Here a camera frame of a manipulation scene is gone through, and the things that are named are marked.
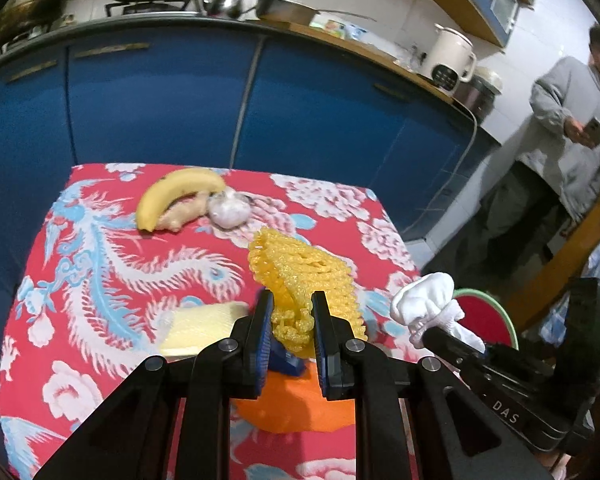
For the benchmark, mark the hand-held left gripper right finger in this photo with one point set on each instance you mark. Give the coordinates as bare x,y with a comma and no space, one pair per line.
321,360

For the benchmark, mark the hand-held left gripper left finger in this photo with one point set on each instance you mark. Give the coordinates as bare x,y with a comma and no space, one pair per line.
262,340

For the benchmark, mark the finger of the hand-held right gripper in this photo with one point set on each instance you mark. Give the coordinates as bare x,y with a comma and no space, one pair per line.
447,344

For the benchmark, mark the white tissue wad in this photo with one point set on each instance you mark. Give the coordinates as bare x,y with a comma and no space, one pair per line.
425,305

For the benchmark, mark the green bin with red bag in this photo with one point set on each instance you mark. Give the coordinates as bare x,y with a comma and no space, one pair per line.
485,317

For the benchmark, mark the yellow foam fruit net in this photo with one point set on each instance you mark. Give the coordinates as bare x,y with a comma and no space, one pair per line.
300,280

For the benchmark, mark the blue crumpled plastic bag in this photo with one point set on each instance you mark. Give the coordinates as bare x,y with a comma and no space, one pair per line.
287,362

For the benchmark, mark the orange mesh bag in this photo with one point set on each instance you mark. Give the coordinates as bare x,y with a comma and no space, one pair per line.
290,405

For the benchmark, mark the pale yellow foam sheet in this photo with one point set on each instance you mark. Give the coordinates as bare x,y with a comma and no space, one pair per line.
205,327

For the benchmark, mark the hanging blue plaid shirt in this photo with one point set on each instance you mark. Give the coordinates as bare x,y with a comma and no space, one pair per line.
595,285

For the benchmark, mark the wooden door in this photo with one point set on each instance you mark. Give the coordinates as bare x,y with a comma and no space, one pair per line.
570,240

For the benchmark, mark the garlic bulb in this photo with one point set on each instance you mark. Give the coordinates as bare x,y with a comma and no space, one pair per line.
228,210

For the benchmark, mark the ginger root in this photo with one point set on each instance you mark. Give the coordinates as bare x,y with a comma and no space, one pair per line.
182,212

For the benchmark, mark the yellow banana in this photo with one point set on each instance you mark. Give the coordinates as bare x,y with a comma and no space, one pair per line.
175,192

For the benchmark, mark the red floral tablecloth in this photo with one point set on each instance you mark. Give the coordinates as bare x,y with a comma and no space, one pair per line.
105,270

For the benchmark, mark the rice cooker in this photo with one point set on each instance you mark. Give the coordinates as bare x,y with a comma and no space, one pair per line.
477,92

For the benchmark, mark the blue kitchen base cabinet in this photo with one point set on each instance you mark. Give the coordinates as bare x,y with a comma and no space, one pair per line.
155,100

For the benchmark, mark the white electric kettle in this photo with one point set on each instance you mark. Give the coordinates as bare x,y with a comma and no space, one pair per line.
447,60

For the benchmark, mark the small food container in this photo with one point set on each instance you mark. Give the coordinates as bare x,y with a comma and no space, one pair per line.
342,29

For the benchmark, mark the gas stove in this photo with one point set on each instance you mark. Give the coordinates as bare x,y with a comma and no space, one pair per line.
150,6

